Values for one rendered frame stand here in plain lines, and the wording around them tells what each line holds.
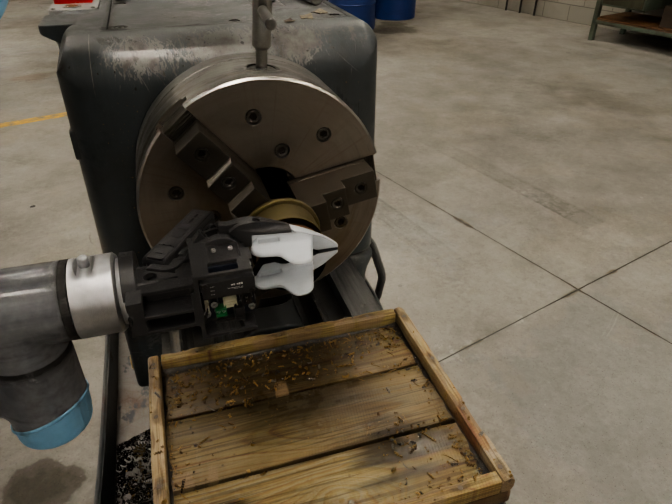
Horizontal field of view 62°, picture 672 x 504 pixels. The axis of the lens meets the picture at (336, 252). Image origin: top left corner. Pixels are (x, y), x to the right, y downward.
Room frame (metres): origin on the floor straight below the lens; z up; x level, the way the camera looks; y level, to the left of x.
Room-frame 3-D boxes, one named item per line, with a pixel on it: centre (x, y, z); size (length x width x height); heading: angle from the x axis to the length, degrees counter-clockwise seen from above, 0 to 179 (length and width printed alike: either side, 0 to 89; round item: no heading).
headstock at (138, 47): (1.06, 0.24, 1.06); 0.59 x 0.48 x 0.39; 17
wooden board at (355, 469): (0.45, 0.03, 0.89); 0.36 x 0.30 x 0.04; 107
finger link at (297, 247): (0.47, 0.04, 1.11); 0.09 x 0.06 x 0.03; 107
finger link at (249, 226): (0.47, 0.09, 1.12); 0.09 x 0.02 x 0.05; 107
